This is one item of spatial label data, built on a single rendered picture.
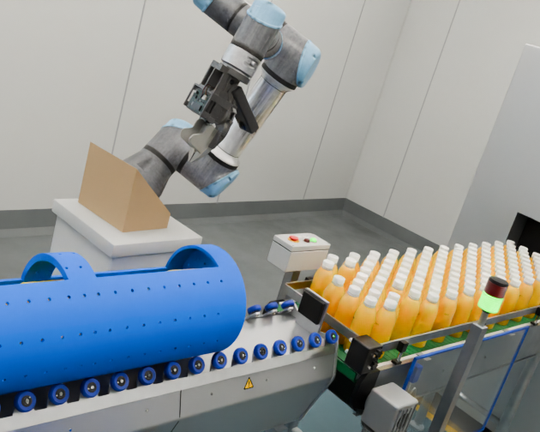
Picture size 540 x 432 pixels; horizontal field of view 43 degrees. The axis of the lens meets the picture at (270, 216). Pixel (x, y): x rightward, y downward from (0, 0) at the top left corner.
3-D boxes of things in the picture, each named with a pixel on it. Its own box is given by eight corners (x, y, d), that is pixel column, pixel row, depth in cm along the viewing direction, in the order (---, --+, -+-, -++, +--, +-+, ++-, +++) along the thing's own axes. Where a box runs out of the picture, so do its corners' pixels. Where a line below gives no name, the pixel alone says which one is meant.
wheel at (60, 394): (63, 381, 149) (67, 380, 147) (69, 400, 149) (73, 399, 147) (44, 387, 146) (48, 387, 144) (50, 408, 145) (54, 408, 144)
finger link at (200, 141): (174, 154, 141) (195, 116, 141) (194, 164, 146) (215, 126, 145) (182, 160, 139) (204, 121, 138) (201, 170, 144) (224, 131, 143)
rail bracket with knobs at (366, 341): (337, 363, 209) (347, 333, 206) (352, 358, 214) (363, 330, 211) (361, 381, 202) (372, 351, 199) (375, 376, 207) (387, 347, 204)
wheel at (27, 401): (24, 417, 141) (28, 417, 140) (8, 404, 140) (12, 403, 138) (38, 399, 144) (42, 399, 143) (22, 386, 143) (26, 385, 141)
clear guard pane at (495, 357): (367, 481, 230) (415, 358, 216) (482, 428, 285) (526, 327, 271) (368, 482, 230) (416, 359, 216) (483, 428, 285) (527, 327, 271)
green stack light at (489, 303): (473, 304, 213) (479, 290, 212) (483, 302, 218) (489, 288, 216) (491, 314, 209) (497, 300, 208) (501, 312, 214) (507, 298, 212)
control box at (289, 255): (267, 260, 244) (274, 233, 241) (304, 256, 258) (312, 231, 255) (285, 273, 238) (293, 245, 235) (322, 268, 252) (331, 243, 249)
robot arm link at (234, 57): (247, 56, 147) (269, 66, 141) (236, 75, 147) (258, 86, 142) (223, 39, 141) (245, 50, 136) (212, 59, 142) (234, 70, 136)
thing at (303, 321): (291, 322, 219) (303, 288, 216) (297, 321, 221) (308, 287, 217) (313, 338, 213) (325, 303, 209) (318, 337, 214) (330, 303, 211)
